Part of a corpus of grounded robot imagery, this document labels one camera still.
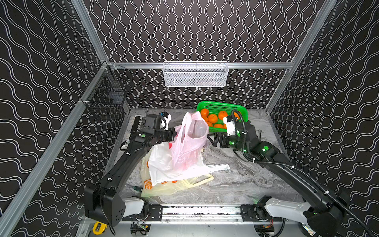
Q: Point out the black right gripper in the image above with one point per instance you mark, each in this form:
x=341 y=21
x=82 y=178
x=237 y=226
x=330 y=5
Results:
x=223 y=136

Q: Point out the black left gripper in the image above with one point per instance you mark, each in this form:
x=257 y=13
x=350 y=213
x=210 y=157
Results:
x=170 y=134

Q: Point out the pink plastic bag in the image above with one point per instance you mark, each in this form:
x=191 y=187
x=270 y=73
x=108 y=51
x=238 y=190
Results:
x=191 y=138

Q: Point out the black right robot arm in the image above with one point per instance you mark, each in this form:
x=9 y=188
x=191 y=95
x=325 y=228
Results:
x=322 y=211

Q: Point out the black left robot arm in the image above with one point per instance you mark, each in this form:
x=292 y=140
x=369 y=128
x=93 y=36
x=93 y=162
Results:
x=102 y=201

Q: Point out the orange lower left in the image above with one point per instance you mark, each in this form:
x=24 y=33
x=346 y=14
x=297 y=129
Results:
x=216 y=125

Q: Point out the orange left centre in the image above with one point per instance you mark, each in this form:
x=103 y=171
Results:
x=213 y=118

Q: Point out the large orange top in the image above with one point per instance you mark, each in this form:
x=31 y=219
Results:
x=222 y=115

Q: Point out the green plastic basket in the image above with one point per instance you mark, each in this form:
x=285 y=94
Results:
x=216 y=107

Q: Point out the orange top centre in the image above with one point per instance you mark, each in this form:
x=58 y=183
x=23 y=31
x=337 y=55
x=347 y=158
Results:
x=204 y=112

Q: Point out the silver wrench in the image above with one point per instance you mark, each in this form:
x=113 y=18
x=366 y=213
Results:
x=259 y=134

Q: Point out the white plastic bag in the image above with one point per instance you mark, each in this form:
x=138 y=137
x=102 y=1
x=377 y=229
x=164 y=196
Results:
x=161 y=166

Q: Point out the yellow bag with orange print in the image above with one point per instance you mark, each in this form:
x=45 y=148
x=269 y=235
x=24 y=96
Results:
x=168 y=187

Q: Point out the yellow tape measure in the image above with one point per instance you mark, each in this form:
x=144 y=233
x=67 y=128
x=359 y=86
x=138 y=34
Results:
x=99 y=228

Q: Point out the socket set rail holder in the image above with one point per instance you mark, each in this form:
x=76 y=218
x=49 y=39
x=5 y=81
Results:
x=136 y=125

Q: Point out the black wire basket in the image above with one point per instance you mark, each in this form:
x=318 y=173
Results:
x=107 y=99

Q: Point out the white wire mesh basket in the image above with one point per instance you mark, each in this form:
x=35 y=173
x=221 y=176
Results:
x=195 y=74

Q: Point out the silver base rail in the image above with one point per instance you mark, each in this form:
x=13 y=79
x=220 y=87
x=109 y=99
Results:
x=201 y=214

